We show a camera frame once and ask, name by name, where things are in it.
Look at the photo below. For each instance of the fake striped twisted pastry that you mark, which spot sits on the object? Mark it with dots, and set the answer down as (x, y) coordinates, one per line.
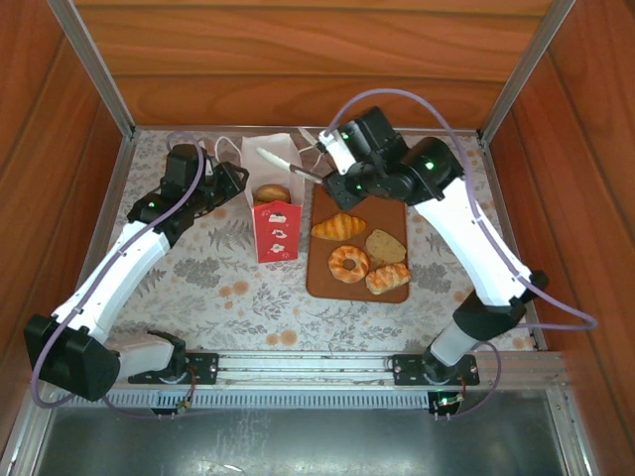
(388, 278)

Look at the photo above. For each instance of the aluminium table edge rail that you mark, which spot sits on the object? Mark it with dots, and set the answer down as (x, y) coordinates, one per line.
(497, 188)
(110, 188)

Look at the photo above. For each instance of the fake round brown bun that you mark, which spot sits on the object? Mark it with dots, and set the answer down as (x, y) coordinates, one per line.
(272, 193)

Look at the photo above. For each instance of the red white paper bag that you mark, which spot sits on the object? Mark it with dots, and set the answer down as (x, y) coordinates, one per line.
(278, 233)

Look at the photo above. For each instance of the fake tan bread slice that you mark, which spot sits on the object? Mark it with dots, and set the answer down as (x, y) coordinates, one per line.
(386, 247)

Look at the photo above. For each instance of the fake glazed donut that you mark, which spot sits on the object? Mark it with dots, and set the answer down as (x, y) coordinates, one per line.
(337, 263)

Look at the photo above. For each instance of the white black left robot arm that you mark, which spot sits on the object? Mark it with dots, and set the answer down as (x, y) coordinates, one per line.
(114, 273)

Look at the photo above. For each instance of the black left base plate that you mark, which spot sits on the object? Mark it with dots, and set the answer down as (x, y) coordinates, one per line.
(203, 367)

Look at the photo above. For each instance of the floral table mat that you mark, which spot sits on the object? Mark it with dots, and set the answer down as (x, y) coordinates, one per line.
(198, 297)

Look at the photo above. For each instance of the fake croissant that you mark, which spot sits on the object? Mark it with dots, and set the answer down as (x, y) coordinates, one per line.
(340, 226)

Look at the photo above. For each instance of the grey metal sheet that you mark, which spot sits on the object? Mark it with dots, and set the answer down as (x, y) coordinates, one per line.
(297, 446)

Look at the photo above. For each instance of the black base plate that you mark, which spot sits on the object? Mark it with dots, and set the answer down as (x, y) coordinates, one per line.
(409, 369)
(203, 367)

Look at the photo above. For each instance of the aluminium frame post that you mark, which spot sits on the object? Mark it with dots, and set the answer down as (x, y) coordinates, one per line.
(89, 59)
(526, 59)

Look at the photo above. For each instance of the aluminium back edge rail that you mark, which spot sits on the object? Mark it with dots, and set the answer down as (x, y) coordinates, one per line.
(198, 129)

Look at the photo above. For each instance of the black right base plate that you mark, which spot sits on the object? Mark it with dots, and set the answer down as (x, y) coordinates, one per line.
(409, 369)

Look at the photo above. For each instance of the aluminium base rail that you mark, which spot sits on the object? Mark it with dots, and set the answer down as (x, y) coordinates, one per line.
(307, 367)

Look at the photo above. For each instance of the brown cutting board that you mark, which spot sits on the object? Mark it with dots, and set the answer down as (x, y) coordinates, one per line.
(322, 287)

